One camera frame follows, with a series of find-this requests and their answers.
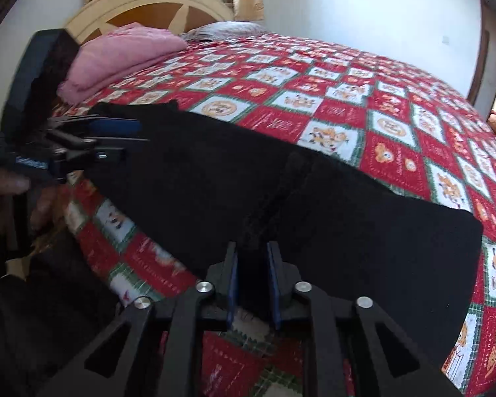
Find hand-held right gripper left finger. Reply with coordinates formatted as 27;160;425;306
37;242;238;397

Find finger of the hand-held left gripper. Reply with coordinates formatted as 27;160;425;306
47;115;143;134
54;133;150;167

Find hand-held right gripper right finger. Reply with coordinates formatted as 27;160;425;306
267;241;464;397

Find black pants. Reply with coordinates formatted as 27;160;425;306
87;100;484;375

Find person's left hand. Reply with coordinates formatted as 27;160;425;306
0;169;67;234

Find folded pink blanket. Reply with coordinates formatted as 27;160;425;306
58;22;188;104

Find striped pillow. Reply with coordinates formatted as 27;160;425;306
182;22;267;42

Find red printed bedsheet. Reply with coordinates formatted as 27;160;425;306
52;31;496;397

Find brown door frame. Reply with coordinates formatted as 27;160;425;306
467;29;490;106

